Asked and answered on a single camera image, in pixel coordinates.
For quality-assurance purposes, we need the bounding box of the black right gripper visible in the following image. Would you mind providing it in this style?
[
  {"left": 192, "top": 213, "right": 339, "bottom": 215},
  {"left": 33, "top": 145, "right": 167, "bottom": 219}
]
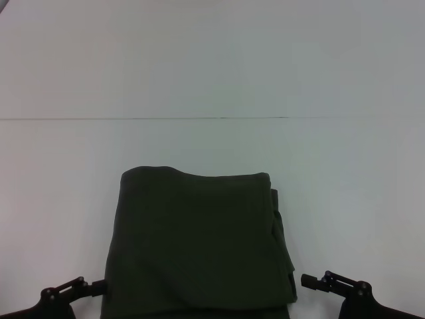
[{"left": 300, "top": 270, "right": 425, "bottom": 319}]

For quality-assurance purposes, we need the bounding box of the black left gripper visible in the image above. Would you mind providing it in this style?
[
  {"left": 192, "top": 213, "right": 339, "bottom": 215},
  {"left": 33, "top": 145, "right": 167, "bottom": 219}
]
[{"left": 0, "top": 276, "right": 110, "bottom": 319}]

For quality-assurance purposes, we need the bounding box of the dark green shirt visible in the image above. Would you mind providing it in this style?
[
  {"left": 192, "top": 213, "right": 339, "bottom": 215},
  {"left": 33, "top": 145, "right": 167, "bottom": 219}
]
[{"left": 104, "top": 165, "right": 299, "bottom": 319}]

